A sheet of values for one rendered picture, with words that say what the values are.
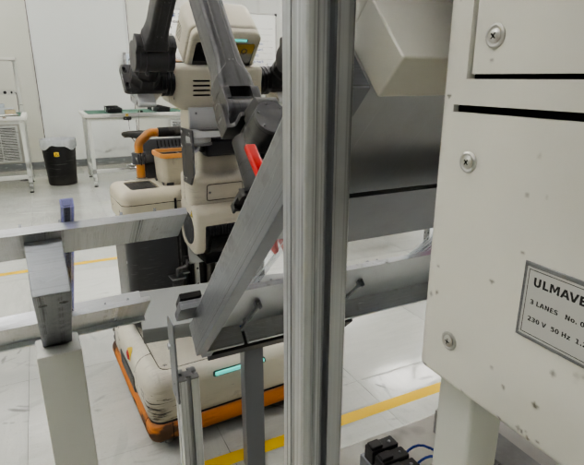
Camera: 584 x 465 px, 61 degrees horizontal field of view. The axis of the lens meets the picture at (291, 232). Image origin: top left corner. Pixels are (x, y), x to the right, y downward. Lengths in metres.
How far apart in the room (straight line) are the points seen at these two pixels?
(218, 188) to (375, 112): 1.12
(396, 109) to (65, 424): 0.65
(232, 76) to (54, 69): 6.63
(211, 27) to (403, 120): 0.49
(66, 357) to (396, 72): 0.62
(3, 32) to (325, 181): 7.17
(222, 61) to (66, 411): 0.60
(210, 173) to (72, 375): 0.92
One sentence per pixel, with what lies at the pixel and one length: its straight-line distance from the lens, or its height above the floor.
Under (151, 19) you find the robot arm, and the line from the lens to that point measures 1.29.
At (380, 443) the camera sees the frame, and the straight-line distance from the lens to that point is 0.79.
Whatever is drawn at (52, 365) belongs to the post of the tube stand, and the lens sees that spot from 0.81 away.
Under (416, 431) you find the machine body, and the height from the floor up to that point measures 0.62.
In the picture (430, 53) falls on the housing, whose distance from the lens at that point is 0.38.
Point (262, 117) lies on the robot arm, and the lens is 0.75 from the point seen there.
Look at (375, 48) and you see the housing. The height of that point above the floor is 1.20.
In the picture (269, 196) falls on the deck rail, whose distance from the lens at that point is 0.53.
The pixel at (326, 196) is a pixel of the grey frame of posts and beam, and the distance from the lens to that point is 0.39.
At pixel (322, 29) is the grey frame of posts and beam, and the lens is 0.36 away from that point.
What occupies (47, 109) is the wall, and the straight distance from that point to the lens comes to 7.47.
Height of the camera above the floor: 1.18
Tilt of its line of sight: 17 degrees down
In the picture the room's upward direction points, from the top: straight up
